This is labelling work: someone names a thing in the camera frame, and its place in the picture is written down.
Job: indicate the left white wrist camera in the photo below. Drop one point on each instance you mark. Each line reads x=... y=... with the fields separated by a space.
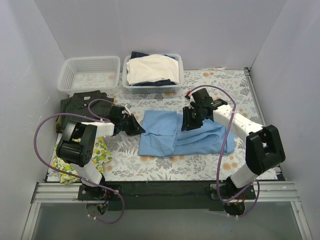
x=127 y=111

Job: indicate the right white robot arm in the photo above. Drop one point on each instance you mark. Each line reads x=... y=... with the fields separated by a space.
x=263 y=146

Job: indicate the left white plastic basket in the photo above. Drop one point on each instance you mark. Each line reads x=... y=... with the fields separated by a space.
x=87 y=74

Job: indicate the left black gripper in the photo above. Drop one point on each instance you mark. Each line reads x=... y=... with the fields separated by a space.
x=130 y=123

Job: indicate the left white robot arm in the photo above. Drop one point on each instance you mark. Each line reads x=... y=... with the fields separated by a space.
x=76 y=146

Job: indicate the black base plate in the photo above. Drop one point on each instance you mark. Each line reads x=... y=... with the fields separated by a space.
x=155 y=195

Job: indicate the right white plastic basket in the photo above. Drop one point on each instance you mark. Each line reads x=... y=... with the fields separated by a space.
x=153 y=89

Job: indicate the dark striped folded shirt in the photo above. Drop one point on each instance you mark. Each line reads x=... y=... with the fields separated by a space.
x=78 y=104

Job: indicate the lemon print folded shirt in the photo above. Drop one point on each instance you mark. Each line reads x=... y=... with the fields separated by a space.
x=100 y=156

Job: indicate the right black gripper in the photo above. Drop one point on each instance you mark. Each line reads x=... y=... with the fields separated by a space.
x=194 y=114

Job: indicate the navy folded garment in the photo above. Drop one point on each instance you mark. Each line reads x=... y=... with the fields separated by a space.
x=155 y=82

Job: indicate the white plastic basket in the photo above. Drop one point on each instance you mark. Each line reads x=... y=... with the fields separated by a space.
x=87 y=74
x=153 y=89

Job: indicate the light blue long sleeve shirt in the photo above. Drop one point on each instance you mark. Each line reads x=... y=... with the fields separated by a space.
x=163 y=136

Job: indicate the floral table mat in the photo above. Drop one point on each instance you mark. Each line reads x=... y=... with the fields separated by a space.
x=126 y=165

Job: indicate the cream folded garment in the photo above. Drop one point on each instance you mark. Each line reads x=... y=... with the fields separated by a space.
x=152 y=68

